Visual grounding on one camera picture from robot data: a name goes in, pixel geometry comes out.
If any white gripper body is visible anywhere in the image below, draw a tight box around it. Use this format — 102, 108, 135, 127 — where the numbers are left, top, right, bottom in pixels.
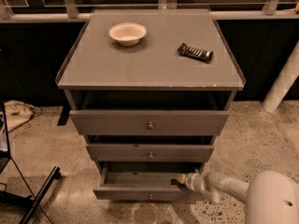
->
185, 173, 206, 193

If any grey bottom drawer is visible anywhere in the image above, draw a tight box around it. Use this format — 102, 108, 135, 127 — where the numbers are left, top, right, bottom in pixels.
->
93, 169, 204, 202

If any grey drawer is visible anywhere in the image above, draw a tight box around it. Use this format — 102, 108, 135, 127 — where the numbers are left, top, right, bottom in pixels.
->
87, 144, 214, 162
93, 169, 204, 202
70, 109, 228, 136

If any grey middle drawer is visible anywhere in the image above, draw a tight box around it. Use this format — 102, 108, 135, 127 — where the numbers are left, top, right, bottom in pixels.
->
87, 144, 214, 162

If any grey drawer cabinet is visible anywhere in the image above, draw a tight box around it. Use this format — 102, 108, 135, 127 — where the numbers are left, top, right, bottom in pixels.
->
55, 8, 247, 175

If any grey top drawer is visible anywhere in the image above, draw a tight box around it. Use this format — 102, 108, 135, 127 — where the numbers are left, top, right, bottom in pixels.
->
70, 109, 228, 136

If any black snack bar wrapper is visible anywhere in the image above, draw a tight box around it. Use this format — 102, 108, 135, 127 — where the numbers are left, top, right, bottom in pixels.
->
178, 43, 213, 63

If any white diagonal pillar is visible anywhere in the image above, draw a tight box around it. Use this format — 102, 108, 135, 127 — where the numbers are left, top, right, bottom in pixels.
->
262, 47, 299, 113

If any black folding stand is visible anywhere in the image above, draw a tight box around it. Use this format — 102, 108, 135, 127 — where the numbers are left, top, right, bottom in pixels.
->
0, 102, 61, 224

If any white paper bowl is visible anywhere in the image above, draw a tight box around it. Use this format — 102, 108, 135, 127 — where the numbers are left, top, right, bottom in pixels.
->
109, 22, 147, 47

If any beige cloth bag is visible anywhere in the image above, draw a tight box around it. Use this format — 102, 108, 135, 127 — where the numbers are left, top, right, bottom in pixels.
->
5, 100, 41, 132

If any metal window railing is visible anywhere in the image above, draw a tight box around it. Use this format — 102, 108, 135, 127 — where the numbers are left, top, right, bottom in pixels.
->
0, 0, 299, 23

